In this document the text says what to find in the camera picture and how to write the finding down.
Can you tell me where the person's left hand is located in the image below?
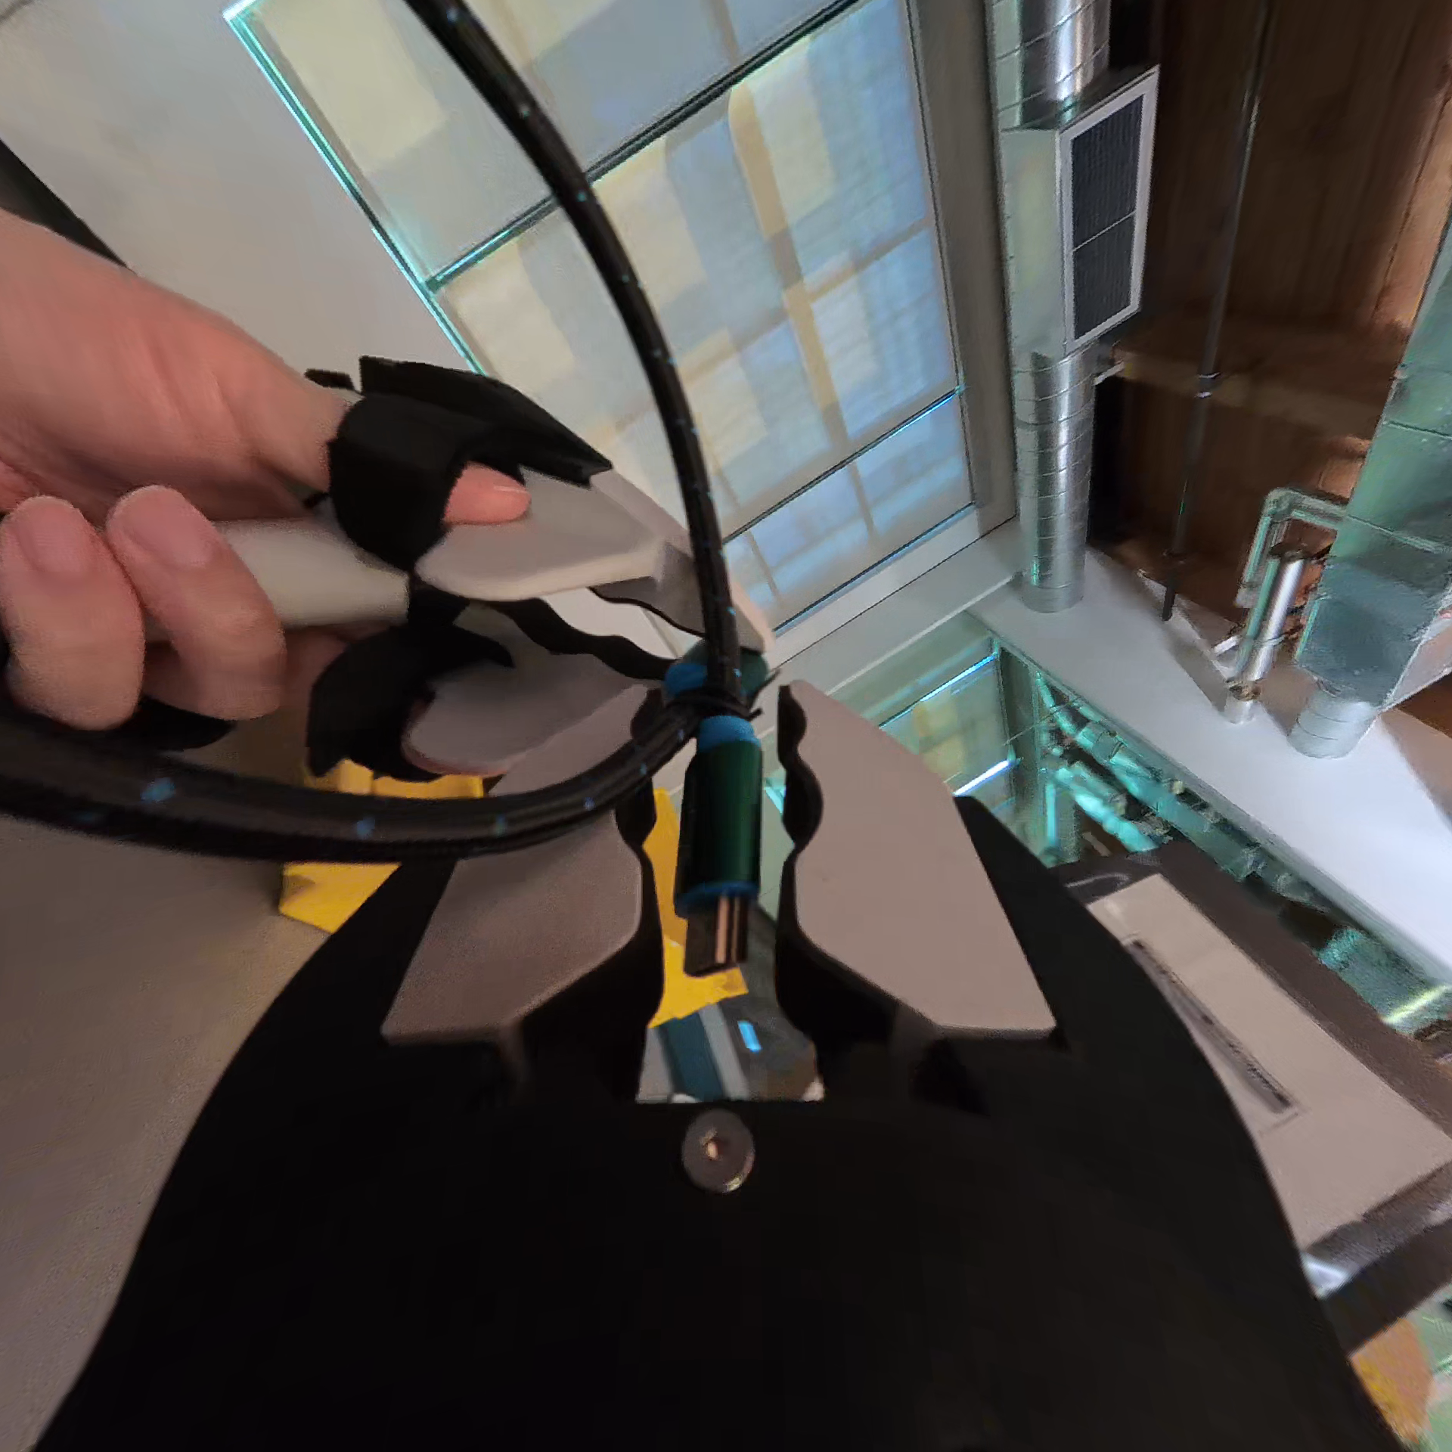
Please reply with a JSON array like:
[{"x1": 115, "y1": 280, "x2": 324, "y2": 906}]
[{"x1": 0, "y1": 209, "x2": 535, "y2": 735}]

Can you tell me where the foil wrapped duct unit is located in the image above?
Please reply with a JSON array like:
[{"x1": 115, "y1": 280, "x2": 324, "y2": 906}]
[{"x1": 1294, "y1": 227, "x2": 1452, "y2": 711}]

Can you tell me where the large window with blinds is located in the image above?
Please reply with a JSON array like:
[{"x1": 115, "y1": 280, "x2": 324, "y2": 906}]
[{"x1": 227, "y1": 0, "x2": 982, "y2": 631}]

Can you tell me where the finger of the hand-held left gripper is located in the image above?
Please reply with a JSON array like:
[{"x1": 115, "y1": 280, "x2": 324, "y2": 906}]
[
  {"x1": 421, "y1": 460, "x2": 778, "y2": 655},
  {"x1": 403, "y1": 602, "x2": 673, "y2": 781}
]

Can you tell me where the taped instruction sheet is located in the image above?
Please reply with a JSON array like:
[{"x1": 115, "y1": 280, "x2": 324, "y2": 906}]
[{"x1": 1090, "y1": 873, "x2": 1452, "y2": 1250}]

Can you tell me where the instruction sheet on stand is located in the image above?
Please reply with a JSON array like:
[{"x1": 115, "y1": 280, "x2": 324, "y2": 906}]
[{"x1": 1055, "y1": 845, "x2": 1452, "y2": 1352}]

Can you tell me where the silver ceiling ductwork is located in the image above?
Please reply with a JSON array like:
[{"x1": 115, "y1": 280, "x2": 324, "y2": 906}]
[{"x1": 1022, "y1": 659, "x2": 1452, "y2": 1034}]

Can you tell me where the black braided HDMI cable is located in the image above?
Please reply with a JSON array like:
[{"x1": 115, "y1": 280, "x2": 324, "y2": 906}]
[{"x1": 0, "y1": 0, "x2": 765, "y2": 980}]

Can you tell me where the black ceiling pipe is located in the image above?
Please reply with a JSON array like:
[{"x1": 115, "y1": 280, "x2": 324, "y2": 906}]
[{"x1": 1162, "y1": 0, "x2": 1278, "y2": 619}]

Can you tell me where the white duct vent grille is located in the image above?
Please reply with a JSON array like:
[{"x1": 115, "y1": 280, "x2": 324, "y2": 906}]
[{"x1": 1058, "y1": 67, "x2": 1162, "y2": 353}]

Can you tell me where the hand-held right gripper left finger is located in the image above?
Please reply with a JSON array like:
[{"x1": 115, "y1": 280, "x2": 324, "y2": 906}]
[{"x1": 381, "y1": 683, "x2": 685, "y2": 1096}]

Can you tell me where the tall window with blinds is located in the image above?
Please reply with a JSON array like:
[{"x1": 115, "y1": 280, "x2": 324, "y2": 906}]
[{"x1": 879, "y1": 652, "x2": 1024, "y2": 795}]

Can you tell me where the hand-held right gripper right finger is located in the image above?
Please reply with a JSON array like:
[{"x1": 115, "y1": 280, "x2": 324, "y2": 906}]
[{"x1": 775, "y1": 681, "x2": 1062, "y2": 1096}]

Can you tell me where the silver insulated pipe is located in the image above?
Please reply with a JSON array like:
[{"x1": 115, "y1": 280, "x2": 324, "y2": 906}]
[{"x1": 1219, "y1": 488, "x2": 1345, "y2": 728}]

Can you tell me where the yellow plastic bin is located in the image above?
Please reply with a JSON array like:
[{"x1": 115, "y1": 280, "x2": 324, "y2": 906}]
[{"x1": 279, "y1": 757, "x2": 753, "y2": 1029}]

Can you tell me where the spiral metal air duct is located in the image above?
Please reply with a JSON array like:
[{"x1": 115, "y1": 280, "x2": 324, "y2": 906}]
[{"x1": 988, "y1": 0, "x2": 1126, "y2": 614}]

